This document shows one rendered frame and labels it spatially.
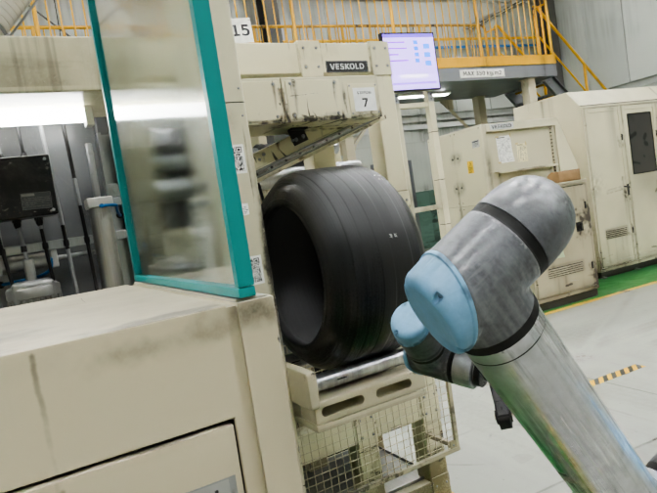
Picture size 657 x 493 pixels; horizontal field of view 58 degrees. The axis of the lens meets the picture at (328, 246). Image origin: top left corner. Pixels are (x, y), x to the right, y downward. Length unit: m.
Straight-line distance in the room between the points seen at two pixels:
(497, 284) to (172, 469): 0.40
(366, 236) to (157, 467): 0.97
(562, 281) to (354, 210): 5.11
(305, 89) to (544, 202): 1.34
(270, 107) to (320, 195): 0.48
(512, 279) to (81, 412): 0.47
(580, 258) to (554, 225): 5.93
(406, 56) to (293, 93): 3.98
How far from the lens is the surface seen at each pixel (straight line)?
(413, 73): 5.87
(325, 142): 2.12
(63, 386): 0.60
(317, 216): 1.49
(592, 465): 0.92
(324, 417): 1.57
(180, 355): 0.62
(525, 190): 0.75
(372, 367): 1.65
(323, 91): 2.00
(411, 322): 1.25
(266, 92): 1.91
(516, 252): 0.71
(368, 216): 1.51
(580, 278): 6.67
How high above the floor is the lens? 1.35
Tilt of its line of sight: 4 degrees down
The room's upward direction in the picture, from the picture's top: 9 degrees counter-clockwise
